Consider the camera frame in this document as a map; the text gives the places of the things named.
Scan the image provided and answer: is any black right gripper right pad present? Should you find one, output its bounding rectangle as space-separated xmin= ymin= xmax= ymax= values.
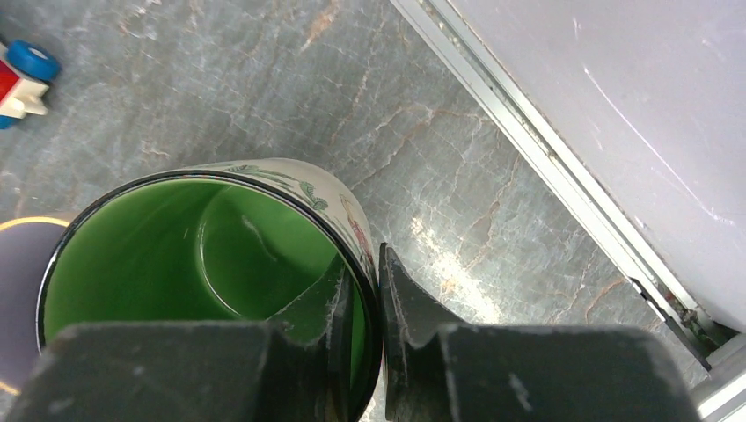
xmin=378 ymin=244 xmax=699 ymax=421

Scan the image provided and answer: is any black right gripper left pad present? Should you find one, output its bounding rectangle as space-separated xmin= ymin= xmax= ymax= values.
xmin=6 ymin=259 xmax=354 ymax=421

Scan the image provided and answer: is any green inside ceramic mug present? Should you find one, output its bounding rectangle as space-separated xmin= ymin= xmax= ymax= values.
xmin=35 ymin=158 xmax=382 ymax=418

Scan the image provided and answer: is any pink ceramic mug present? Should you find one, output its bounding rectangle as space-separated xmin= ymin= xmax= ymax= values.
xmin=1 ymin=215 xmax=71 ymax=396

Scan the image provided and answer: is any red yellow toy block tower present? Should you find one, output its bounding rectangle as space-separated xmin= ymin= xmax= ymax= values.
xmin=1 ymin=40 xmax=62 ymax=130

